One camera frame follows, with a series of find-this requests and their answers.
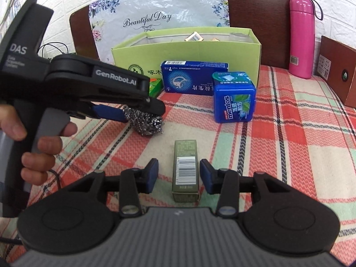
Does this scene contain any blue mentos gum container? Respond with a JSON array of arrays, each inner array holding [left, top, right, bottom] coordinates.
[[212, 72, 257, 123]]

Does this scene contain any black charger cable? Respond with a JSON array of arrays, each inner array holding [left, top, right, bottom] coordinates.
[[37, 41, 76, 61]]

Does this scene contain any olive green small box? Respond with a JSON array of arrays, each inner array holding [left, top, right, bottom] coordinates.
[[172, 140, 199, 203]]

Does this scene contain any gold perfume box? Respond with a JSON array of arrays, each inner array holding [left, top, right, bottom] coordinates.
[[185, 31, 204, 42]]

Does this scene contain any steel wool scrubber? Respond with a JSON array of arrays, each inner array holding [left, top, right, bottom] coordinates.
[[123, 105, 164, 136]]

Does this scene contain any floral plastic bedding bag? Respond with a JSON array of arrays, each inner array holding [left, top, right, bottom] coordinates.
[[88, 0, 230, 63]]

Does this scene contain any light green cardboard box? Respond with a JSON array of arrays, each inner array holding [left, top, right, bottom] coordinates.
[[112, 26, 261, 84]]

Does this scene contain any plaid bed sheet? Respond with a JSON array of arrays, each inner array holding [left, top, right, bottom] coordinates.
[[55, 66, 355, 266]]

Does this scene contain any blue flat medicine box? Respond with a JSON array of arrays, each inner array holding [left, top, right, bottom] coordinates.
[[160, 60, 229, 96]]

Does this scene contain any person's left hand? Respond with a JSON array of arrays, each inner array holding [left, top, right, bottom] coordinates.
[[0, 104, 79, 186]]

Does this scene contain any pink thermos bottle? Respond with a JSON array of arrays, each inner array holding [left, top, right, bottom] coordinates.
[[289, 0, 324, 79]]

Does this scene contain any brown cardboard box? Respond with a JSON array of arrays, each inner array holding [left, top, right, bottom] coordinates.
[[317, 36, 356, 108]]

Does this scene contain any green small packet box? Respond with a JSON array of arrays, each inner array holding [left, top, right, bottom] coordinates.
[[149, 78, 164, 98]]

